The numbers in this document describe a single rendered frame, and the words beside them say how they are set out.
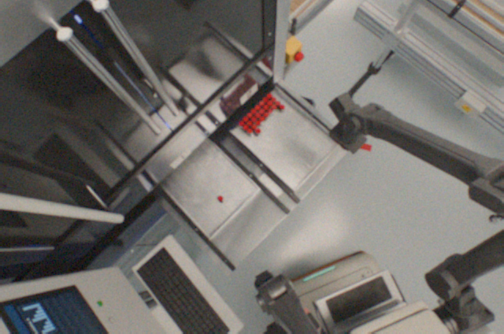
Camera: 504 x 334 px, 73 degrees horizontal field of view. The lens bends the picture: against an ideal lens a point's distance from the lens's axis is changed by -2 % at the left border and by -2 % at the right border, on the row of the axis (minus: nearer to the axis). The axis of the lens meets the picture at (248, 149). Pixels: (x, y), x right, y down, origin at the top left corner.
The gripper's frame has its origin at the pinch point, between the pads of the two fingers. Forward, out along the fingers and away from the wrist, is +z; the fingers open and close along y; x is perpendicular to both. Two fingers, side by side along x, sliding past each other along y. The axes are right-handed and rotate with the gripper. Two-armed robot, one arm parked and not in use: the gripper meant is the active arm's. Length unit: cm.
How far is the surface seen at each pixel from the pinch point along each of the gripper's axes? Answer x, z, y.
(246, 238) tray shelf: 44.7, 19.8, 1.7
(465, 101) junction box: -79, 55, -29
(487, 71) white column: -141, 103, -35
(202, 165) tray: 37, 20, 33
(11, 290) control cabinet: 88, -33, 29
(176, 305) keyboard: 80, 25, 3
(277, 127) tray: 5.6, 20.0, 23.1
